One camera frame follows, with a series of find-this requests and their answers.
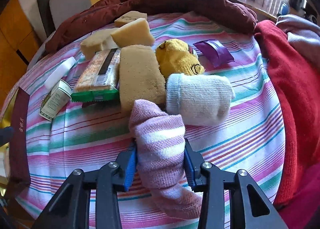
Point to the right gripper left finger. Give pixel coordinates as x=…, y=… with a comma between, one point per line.
x=69, y=206

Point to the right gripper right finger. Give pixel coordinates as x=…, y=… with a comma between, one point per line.
x=249, y=206

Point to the pink white striped sock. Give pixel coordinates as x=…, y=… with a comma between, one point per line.
x=160, y=152

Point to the small green white box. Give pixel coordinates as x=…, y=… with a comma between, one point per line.
x=55, y=100

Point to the cracker pack green edge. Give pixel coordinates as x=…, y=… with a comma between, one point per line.
x=99, y=81

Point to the white soap bar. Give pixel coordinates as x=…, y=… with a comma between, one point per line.
x=59, y=72

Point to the large tan sponge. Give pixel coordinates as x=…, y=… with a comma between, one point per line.
x=140, y=77

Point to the purple snack packet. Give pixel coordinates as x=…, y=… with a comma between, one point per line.
x=215, y=52

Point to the striped bed sheet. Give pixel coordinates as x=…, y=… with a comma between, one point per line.
x=87, y=137

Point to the gold maroon gift box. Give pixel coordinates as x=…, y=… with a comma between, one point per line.
x=13, y=138

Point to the red blanket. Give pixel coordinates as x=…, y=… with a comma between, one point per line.
x=296, y=83

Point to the yellow rolled sock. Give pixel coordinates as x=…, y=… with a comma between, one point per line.
x=175, y=56

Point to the left yellow sponge block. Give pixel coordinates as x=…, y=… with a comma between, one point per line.
x=97, y=41

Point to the yellow sponge block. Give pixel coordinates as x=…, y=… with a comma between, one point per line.
x=129, y=17
x=97, y=41

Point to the orange wooden wardrobe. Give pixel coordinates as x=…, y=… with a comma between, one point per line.
x=19, y=43

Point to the pink grey garment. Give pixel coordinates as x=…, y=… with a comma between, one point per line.
x=302, y=35

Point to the wedge yellow sponge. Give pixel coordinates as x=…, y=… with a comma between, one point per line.
x=136, y=32

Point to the wooden side desk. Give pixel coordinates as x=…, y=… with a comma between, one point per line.
x=262, y=14

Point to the far yellow sponge block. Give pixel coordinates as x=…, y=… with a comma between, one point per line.
x=129, y=17

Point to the maroon jacket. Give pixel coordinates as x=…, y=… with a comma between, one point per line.
x=234, y=16

